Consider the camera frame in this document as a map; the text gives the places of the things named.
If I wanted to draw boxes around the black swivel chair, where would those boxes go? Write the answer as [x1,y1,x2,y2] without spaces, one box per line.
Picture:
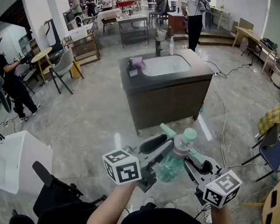
[3,155,110,224]

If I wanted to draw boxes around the brown wooden cabinet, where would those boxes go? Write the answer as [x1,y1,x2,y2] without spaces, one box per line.
[167,10,190,37]

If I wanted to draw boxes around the white oval board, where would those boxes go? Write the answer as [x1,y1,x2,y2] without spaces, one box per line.
[200,10,215,32]

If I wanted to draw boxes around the person's left forearm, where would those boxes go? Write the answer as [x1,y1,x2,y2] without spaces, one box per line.
[72,181,143,224]

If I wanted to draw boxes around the table with white cloth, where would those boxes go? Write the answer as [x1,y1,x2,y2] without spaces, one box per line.
[96,7,125,36]

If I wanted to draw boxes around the small black white dispenser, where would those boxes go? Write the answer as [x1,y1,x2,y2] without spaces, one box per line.
[125,58,139,78]

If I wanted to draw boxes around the dark grey chair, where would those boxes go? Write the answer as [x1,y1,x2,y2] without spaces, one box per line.
[147,0,169,27]

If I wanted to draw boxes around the white pump bottle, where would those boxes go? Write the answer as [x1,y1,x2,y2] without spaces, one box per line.
[167,35,176,56]

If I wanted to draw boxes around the white sink basin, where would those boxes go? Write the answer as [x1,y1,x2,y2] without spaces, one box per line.
[141,53,192,78]

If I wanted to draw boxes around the white desk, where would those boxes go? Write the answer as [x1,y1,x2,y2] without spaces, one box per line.
[210,5,232,30]

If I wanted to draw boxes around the teal clear spray bottle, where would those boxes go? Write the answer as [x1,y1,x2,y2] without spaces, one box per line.
[153,120,207,184]

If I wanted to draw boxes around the white floor cable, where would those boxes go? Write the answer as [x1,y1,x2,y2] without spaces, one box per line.
[210,71,274,178]

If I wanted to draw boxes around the dark oval board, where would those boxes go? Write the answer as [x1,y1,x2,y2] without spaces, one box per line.
[0,81,13,115]

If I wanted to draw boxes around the black sink table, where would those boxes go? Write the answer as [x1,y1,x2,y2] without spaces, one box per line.
[117,46,220,138]

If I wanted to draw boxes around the wooden step platform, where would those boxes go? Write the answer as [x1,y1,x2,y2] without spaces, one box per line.
[172,27,237,52]

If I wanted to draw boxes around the grey chair black legs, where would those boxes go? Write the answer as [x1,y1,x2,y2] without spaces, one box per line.
[47,47,86,97]

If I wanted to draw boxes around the purple cloth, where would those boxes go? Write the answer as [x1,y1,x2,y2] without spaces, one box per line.
[131,56,147,71]

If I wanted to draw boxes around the white panel black edge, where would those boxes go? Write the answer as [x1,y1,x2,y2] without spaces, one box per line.
[43,18,64,52]

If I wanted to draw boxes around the black floor cable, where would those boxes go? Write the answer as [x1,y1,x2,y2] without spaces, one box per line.
[203,55,256,81]

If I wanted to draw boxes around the white plastic basket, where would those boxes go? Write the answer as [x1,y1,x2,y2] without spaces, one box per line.
[62,25,88,43]

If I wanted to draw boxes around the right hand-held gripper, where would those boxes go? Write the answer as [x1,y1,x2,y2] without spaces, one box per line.
[182,153,245,212]

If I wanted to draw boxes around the person's right forearm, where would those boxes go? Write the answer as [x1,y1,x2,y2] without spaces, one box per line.
[210,203,235,224]

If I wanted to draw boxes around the white rectangular basin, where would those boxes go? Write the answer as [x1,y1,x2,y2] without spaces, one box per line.
[0,128,57,196]

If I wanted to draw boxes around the black bag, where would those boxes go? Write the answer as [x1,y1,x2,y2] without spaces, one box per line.
[260,36,279,52]

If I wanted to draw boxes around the red table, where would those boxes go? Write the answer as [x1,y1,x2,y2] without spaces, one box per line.
[116,0,136,11]

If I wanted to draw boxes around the white wastebasket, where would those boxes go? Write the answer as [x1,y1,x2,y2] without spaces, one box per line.
[156,28,168,41]

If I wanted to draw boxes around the white tote bag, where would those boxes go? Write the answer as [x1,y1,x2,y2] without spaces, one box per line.
[74,15,84,28]

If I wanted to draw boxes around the grey metal table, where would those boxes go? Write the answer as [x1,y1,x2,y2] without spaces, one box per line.
[116,13,151,49]

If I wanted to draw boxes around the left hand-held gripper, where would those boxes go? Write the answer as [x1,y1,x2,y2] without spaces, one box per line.
[100,133,179,197]

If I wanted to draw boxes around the yellow bin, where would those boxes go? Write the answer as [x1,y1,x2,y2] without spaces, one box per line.
[69,61,82,80]

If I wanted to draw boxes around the person's black clothing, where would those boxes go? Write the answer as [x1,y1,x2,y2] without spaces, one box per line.
[114,198,206,224]

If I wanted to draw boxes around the yellow plaid cloth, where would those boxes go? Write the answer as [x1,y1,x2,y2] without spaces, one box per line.
[255,103,280,136]

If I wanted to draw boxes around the round pale stool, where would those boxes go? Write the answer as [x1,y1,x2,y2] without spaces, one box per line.
[269,62,280,91]

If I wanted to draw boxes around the long wooden desk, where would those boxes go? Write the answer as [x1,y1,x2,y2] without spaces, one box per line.
[230,23,280,77]

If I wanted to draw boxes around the dark wooden chair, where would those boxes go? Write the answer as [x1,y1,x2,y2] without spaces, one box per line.
[239,36,264,67]

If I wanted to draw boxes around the cardboard panel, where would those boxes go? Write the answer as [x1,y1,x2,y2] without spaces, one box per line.
[231,17,255,35]

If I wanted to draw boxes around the blue seat chair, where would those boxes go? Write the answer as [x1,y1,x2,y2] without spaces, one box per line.
[238,122,280,183]

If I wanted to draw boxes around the wooden shelf unit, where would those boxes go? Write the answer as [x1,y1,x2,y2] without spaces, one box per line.
[61,29,102,68]

